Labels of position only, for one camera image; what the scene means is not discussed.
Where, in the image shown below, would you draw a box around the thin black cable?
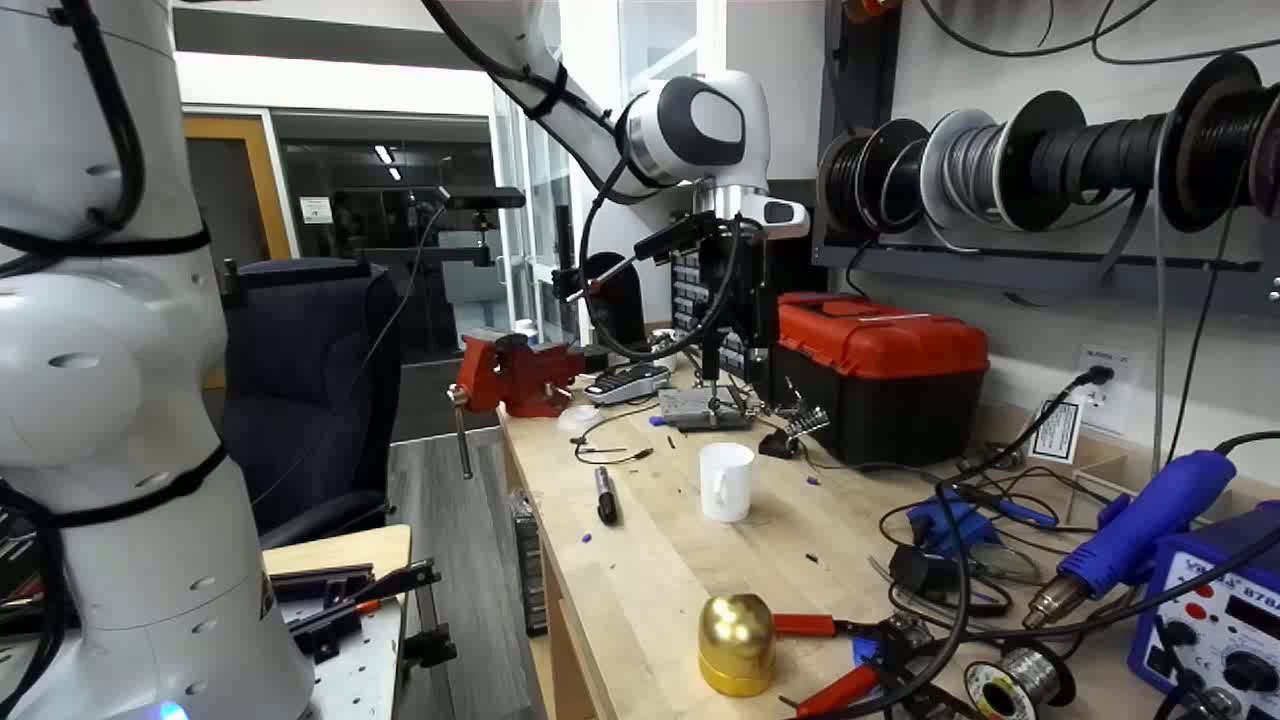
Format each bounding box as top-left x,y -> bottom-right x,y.
567,406 -> 660,472

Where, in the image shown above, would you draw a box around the thick black power cable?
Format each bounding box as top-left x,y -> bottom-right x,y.
871,363 -> 1116,720

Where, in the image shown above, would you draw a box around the black office chair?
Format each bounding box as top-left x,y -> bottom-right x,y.
215,255 -> 407,544

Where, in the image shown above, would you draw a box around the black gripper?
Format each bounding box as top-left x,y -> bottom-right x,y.
693,217 -> 771,388

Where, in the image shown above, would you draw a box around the blue hot air gun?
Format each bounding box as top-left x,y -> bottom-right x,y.
1019,450 -> 1238,631

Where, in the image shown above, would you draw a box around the black and silver Sharpie marker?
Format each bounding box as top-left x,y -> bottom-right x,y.
590,463 -> 624,529

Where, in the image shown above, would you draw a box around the white wall outlet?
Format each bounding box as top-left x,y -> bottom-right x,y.
1070,344 -> 1125,398

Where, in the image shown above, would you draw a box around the side cart with tools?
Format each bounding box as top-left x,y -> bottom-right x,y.
260,519 -> 458,720

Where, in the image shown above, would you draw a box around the parts drawer cabinet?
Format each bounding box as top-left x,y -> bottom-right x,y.
667,226 -> 831,406

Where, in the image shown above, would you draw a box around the blue handled soldering iron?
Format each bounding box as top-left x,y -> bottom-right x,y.
956,484 -> 1070,536

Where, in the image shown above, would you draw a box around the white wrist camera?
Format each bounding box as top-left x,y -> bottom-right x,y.
736,194 -> 817,245

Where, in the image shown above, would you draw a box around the black and orange clamp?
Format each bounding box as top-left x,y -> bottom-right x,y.
272,558 -> 443,665

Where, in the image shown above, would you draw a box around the black wire spool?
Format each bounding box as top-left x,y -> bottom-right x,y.
817,124 -> 886,247
996,87 -> 1174,236
1157,47 -> 1280,236
854,115 -> 939,240

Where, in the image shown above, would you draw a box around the solder wire spool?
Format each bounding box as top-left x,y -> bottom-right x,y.
961,640 -> 1080,720

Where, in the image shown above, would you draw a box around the red and black toolbox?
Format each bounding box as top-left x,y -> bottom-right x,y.
771,289 -> 996,469

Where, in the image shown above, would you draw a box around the red bench vise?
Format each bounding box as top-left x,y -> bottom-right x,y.
448,328 -> 582,482

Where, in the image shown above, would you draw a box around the white mug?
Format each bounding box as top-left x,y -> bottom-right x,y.
697,440 -> 758,529

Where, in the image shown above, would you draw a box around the white label tag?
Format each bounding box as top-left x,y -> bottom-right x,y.
1029,398 -> 1088,469

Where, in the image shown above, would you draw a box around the wooden door frame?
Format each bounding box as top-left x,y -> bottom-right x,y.
179,110 -> 298,264

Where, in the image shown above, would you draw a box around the blue soldering station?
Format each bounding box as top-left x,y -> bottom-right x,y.
1125,501 -> 1280,720

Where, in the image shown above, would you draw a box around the helping hands clip stand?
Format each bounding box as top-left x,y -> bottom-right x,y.
754,398 -> 831,463

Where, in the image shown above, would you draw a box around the red handled pliers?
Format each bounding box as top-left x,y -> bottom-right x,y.
767,607 -> 934,720

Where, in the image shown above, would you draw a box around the dark metal spool rack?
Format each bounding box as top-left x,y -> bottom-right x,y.
807,0 -> 1280,328

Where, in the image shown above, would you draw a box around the white wire spool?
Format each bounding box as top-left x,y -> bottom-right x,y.
915,106 -> 1019,253

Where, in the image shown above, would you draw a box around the gold metal dome bell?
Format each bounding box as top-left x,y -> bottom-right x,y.
693,590 -> 780,702

